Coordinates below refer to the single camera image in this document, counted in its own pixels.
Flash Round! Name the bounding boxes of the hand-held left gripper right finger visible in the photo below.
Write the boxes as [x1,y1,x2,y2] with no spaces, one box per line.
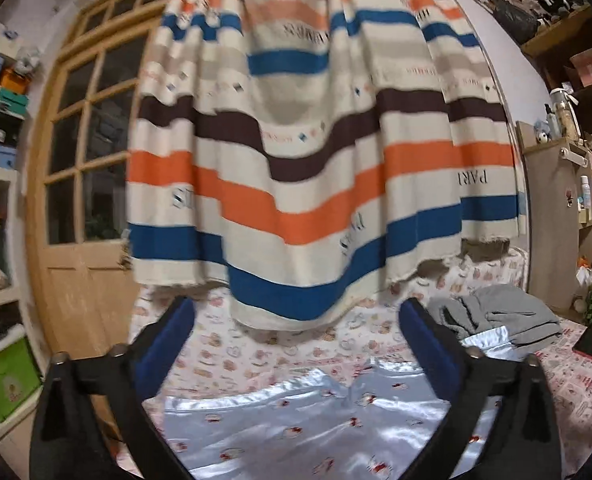
[398,297,563,480]

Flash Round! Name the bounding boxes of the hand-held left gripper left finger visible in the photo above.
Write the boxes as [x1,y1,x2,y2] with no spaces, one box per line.
[30,297,197,480]

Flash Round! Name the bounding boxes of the light blue satin pants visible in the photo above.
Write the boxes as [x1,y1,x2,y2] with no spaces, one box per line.
[141,324,532,480]

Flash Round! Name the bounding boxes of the folded grey clothing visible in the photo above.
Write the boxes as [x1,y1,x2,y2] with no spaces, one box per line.
[428,285,563,361]

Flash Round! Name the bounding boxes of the green storage bin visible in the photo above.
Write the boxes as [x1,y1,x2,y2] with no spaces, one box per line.
[0,337,42,423]

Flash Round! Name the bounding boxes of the white shelf unit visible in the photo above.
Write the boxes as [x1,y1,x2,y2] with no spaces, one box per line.
[0,20,44,443]

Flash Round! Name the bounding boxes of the wooden shelf unit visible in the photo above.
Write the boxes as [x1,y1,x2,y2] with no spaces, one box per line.
[518,5,592,311]

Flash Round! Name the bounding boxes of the stack of coloured storage boxes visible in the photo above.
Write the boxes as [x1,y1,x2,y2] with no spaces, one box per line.
[0,20,42,168]

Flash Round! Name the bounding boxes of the pink box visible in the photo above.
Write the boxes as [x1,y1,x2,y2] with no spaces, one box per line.
[570,48,592,87]

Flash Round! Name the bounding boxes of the black bag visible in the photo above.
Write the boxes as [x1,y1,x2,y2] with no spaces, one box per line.
[481,0,541,45]

